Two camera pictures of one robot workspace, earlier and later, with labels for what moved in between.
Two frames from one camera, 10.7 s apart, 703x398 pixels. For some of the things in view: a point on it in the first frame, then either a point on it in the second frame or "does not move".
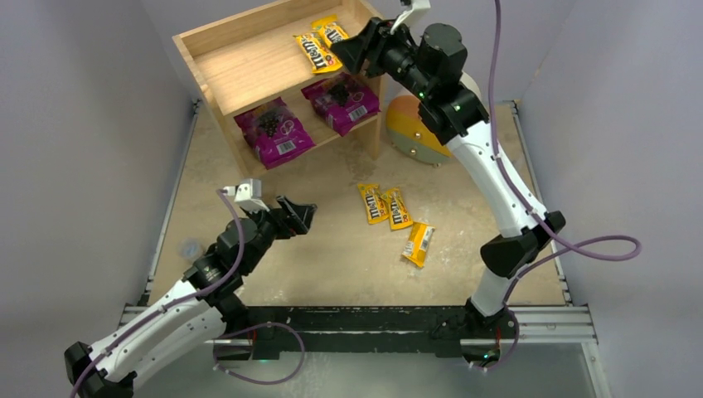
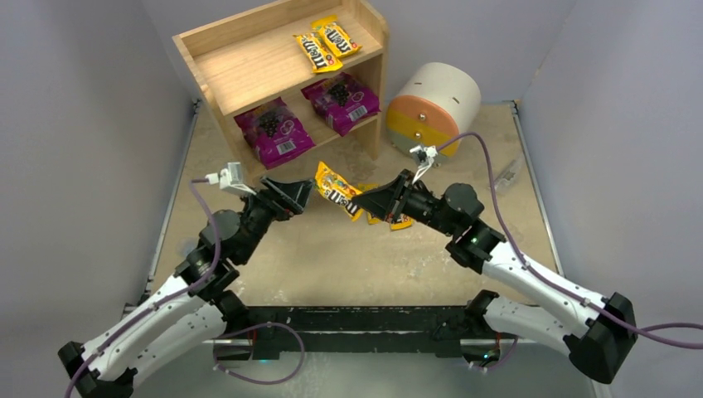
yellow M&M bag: (321, 60) does not move
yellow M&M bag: (330, 31) does not move
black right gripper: (371, 45) to (405, 197)
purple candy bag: (274, 133) does not move
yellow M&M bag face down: (417, 245) to (336, 190)
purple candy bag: (341, 101) does not move
